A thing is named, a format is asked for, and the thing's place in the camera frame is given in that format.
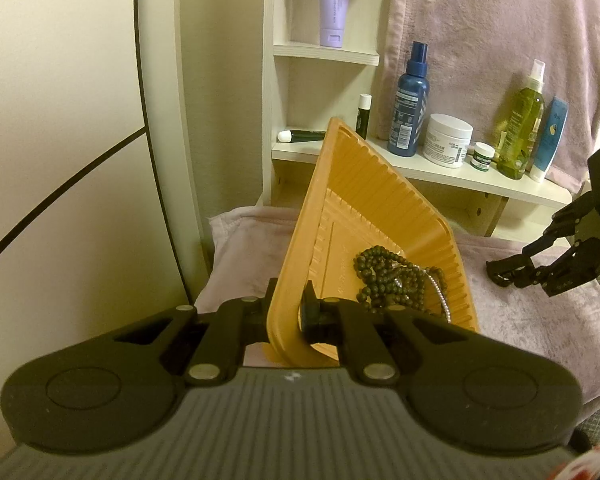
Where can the white cream jar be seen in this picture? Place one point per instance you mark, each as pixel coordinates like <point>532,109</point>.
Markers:
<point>447,142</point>

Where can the white and black lip balm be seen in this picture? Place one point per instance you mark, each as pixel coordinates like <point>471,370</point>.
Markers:
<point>363,117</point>

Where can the cream wooden shelf unit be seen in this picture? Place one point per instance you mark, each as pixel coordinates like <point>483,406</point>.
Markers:
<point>430,172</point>

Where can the dark green tube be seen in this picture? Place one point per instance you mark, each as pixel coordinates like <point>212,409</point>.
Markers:
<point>305,136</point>

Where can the green spray bottle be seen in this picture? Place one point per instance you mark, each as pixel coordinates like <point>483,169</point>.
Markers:
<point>520,130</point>

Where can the blue and white tube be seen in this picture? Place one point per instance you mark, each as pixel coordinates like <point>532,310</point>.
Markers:
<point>550,142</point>

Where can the orange plastic tray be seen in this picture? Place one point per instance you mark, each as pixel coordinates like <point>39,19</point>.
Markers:
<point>350,230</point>

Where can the blue spray bottle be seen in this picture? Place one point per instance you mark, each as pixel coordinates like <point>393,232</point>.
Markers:
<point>409,115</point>

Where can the lavender tube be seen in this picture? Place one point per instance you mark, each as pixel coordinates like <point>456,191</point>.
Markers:
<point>336,5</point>

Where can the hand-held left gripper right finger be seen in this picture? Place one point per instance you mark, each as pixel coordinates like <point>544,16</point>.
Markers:
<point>308,310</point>

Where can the lilac hanging towel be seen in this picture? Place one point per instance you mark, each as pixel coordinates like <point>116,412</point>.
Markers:
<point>480,35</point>

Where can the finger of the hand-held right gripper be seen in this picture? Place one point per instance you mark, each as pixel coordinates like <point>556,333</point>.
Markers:
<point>570,267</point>
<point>540,245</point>

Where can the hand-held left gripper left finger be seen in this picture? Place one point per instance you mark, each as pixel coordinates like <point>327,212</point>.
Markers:
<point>252,312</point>

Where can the small green labelled jar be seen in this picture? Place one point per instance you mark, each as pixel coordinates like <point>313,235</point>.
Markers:
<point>481,159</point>

